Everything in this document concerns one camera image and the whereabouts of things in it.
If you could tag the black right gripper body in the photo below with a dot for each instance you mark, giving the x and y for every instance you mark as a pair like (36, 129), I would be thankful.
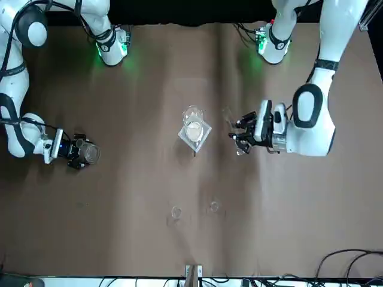
(68, 151)

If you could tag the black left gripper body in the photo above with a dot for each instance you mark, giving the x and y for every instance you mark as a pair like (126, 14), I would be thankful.
(255, 134)

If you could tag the glass conical flask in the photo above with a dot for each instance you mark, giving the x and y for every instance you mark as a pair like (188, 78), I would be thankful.
(91, 152)

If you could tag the glass graduated cylinder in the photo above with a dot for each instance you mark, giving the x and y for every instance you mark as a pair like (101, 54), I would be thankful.
(226, 115)

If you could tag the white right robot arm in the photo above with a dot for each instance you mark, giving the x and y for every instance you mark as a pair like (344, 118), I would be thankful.
(12, 80)

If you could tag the large glass beaker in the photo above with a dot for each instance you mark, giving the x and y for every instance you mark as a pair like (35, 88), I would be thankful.
(194, 128)

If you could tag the small glass vial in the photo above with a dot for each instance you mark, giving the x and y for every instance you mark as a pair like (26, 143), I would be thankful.
(213, 207)

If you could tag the small glass beaker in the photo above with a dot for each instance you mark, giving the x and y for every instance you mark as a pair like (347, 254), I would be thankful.
(176, 212)

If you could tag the aluminium profile post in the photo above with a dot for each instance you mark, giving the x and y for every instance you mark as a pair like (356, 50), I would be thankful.
(193, 276)

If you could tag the aluminium frame profile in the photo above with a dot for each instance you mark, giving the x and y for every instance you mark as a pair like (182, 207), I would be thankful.
(366, 21)

